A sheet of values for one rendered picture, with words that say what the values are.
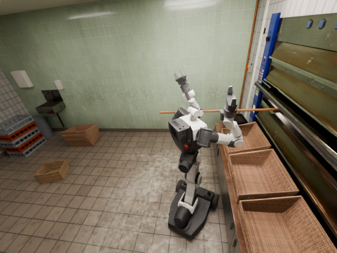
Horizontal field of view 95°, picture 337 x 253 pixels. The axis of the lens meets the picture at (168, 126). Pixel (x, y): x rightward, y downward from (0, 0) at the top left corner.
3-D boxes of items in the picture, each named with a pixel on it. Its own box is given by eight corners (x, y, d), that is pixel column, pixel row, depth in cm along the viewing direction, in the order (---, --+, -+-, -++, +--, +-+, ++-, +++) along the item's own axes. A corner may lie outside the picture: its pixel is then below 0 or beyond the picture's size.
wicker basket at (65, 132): (90, 141, 339) (85, 130, 324) (65, 142, 342) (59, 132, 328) (99, 129, 380) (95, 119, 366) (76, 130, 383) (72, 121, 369)
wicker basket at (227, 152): (252, 136, 241) (256, 121, 227) (267, 162, 195) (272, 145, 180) (219, 136, 249) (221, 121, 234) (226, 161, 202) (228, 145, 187)
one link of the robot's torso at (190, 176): (197, 187, 178) (196, 159, 151) (183, 181, 187) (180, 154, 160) (202, 176, 189) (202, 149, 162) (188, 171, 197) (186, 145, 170)
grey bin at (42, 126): (57, 132, 423) (47, 114, 394) (46, 140, 392) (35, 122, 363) (46, 131, 430) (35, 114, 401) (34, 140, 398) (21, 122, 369)
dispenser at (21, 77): (33, 86, 360) (24, 70, 341) (29, 87, 351) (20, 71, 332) (24, 86, 365) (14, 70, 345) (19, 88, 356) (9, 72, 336)
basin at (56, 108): (74, 124, 406) (57, 89, 356) (65, 132, 376) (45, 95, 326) (59, 124, 414) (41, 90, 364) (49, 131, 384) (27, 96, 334)
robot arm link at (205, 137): (216, 147, 124) (201, 144, 120) (210, 144, 132) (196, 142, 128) (219, 133, 123) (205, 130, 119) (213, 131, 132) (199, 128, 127)
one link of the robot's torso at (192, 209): (192, 216, 183) (192, 210, 176) (177, 209, 192) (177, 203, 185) (198, 202, 197) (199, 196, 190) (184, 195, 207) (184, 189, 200)
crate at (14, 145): (40, 131, 372) (37, 126, 364) (16, 147, 323) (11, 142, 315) (27, 131, 380) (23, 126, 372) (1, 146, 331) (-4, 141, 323)
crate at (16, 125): (34, 120, 358) (30, 114, 351) (8, 135, 309) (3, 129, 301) (20, 120, 365) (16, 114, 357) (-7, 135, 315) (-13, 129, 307)
